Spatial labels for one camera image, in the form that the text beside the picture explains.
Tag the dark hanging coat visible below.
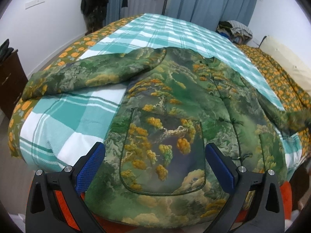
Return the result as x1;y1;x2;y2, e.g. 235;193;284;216
81;0;109;36

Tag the orange floral bedsheet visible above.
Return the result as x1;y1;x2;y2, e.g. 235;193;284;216
7;15;311;161

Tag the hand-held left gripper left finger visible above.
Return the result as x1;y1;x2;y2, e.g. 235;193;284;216
25;142;106;233

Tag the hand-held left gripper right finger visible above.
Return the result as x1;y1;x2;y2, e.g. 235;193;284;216
203;143;285;233

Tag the white wall strip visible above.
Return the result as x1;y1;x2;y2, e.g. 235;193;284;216
25;0;45;10

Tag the dark wooden cabinet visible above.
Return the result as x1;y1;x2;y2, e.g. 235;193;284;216
0;39;29;113

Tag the blue curtain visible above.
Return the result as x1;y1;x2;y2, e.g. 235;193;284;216
168;0;261;32
106;0;169;28

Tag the orange cloth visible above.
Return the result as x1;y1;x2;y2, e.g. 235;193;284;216
29;182;292;233

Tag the green landscape print jacket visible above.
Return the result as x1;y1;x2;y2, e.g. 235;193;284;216
21;47;311;229

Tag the teal plaid blanket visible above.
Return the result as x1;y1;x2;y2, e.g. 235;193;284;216
19;13;303;173

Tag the pile of clothes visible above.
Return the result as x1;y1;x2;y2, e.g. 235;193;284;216
216;20;253;44

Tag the cream pillow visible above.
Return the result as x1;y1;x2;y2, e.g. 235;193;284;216
260;35;311;91

